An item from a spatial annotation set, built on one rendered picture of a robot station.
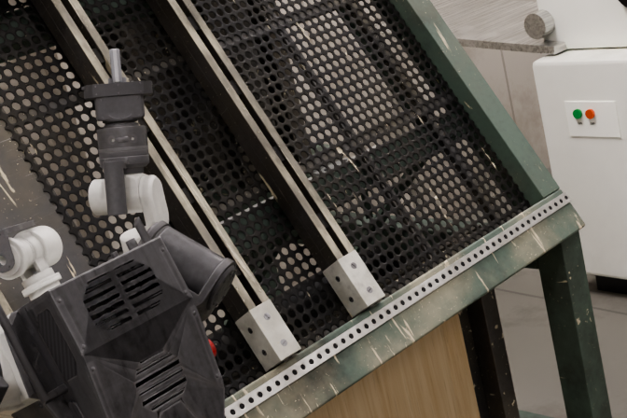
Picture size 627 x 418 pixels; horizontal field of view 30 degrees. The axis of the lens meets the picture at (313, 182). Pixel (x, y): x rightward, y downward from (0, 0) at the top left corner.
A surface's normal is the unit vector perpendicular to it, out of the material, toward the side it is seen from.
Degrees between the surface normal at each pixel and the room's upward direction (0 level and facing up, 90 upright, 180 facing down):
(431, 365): 90
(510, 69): 90
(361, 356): 60
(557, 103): 90
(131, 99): 78
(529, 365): 0
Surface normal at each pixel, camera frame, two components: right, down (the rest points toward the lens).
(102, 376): 0.65, -0.10
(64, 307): 0.57, -0.33
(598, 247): -0.72, 0.34
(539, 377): -0.22, -0.94
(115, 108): 0.17, 0.01
